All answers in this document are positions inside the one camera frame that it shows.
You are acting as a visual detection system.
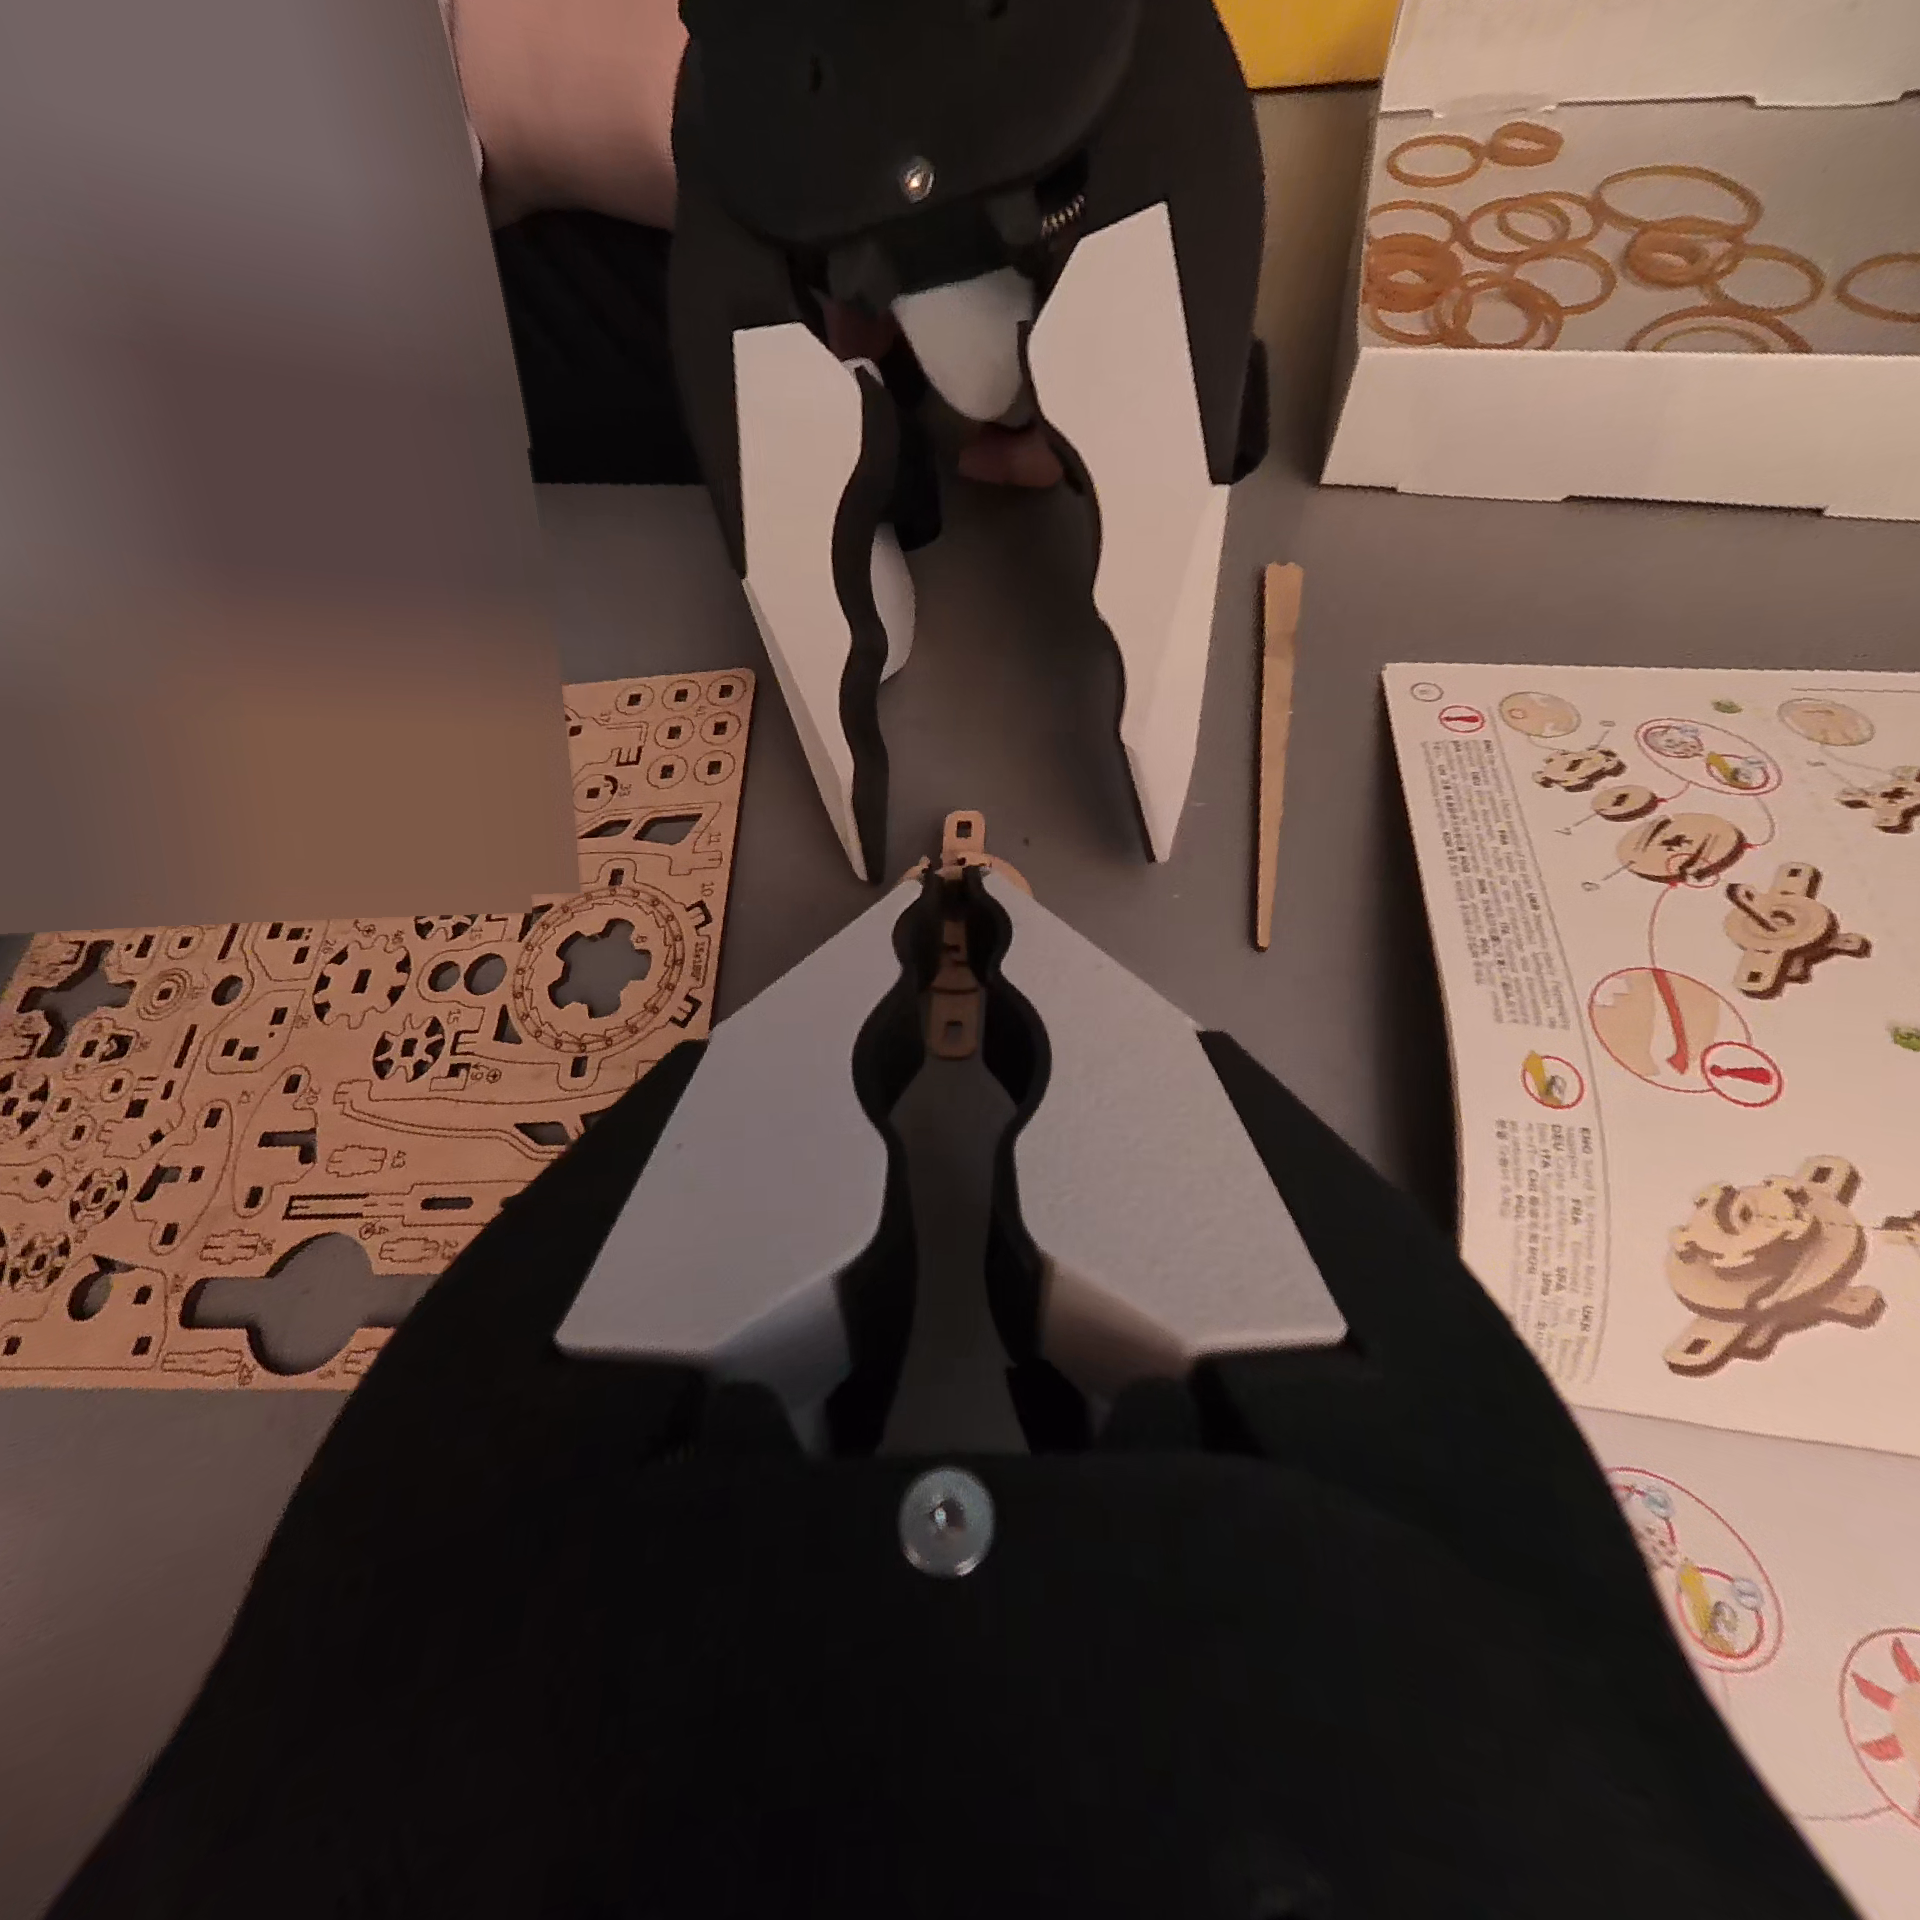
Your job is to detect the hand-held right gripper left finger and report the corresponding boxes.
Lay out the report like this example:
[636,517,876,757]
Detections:
[554,882,933,1452]

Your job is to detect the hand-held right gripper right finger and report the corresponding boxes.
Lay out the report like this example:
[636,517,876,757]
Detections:
[972,874,1356,1452]

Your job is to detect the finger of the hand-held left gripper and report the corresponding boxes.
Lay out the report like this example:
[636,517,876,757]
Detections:
[1026,199,1233,869]
[730,324,921,888]

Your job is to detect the round wooden model assembly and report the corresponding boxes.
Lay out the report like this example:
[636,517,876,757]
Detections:
[900,808,1039,1084]

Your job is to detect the laser-cut wooden parts sheet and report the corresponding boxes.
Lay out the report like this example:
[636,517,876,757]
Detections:
[0,667,757,1388]

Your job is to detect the thin wooden stick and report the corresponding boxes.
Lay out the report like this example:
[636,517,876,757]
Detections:
[1249,562,1302,950]

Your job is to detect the person's left forearm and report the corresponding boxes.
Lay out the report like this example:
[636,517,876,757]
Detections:
[477,0,682,227]

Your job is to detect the black quilted wrist pad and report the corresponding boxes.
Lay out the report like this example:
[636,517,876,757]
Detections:
[497,203,1276,494]

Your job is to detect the pile of tan rubber bands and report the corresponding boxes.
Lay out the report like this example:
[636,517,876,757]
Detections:
[1361,119,1920,351]

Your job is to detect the white cardboard box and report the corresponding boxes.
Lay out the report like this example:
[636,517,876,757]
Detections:
[1319,0,1920,522]

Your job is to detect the illustrated instruction booklet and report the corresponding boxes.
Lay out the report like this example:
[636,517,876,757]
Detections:
[1382,660,1920,1920]

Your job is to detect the yellow plastic bin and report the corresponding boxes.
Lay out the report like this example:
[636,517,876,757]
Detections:
[1214,0,1403,92]

